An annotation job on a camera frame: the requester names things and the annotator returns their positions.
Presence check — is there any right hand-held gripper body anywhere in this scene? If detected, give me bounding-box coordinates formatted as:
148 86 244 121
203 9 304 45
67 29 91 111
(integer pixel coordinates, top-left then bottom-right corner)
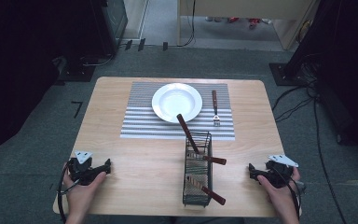
255 154 299 189

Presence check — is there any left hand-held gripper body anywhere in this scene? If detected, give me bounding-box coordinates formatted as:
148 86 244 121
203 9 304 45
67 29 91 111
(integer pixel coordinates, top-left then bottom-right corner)
67 150 106 187

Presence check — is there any person's left hand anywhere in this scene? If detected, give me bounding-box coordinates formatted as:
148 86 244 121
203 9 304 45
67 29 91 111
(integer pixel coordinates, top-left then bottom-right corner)
62 161 107 217

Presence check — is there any person's right hand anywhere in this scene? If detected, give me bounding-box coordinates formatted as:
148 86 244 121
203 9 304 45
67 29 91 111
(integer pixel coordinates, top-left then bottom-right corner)
256 167 302 217

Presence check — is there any striped grey placemat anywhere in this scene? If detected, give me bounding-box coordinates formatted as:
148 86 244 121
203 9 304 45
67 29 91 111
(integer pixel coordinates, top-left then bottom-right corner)
119 81 236 141

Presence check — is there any black tape floor mark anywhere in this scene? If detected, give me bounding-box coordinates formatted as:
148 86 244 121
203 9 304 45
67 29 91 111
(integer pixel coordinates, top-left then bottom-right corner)
71 100 84 119

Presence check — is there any white plate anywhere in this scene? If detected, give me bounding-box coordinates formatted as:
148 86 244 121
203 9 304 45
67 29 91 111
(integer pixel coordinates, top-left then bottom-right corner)
151 82 203 124

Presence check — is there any black stand foot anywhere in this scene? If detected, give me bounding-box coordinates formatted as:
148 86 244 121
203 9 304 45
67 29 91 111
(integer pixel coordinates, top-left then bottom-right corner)
53 55 113 83

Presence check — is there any black stand base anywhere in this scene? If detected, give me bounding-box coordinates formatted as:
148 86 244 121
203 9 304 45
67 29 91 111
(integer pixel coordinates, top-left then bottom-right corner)
268 62 313 87

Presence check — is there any black cabinet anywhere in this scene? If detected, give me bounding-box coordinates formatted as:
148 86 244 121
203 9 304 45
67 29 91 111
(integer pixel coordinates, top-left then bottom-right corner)
89 0 129 59

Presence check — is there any light wooden desk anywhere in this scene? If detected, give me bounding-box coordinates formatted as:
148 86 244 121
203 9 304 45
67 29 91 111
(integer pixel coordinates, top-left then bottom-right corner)
176 0 321 51

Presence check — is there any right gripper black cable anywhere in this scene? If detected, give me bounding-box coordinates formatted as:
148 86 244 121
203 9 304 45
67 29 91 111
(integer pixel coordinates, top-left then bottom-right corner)
273 167 306 219

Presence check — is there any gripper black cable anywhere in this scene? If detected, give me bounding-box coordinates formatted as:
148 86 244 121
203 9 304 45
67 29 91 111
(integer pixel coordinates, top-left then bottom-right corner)
273 167 306 219
57 159 82 224

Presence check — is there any short brown-handled utensil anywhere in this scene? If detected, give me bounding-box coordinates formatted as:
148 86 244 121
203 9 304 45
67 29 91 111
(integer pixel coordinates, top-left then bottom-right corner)
202 155 227 166

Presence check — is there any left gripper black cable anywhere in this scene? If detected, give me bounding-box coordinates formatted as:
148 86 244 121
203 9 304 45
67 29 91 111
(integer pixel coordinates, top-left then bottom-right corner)
57 159 82 224

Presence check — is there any brown-handled utensil with striped blade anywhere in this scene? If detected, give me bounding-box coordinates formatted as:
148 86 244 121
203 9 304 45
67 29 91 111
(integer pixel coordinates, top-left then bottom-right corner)
187 175 227 206

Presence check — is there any black floor cable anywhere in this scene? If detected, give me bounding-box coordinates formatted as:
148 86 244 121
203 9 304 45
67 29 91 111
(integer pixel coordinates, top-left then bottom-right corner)
271 78 349 224

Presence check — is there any black wire cutlery basket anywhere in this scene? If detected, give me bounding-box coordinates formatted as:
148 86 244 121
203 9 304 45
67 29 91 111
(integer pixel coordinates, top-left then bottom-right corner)
182 131 213 208

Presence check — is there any fork with brown handle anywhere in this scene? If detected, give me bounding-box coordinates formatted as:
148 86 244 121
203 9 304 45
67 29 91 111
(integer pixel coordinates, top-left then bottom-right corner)
211 90 222 128

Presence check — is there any long brown-handled utensil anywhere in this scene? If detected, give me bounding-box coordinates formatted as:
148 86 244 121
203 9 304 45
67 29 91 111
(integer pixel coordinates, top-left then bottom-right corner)
176 113 200 156

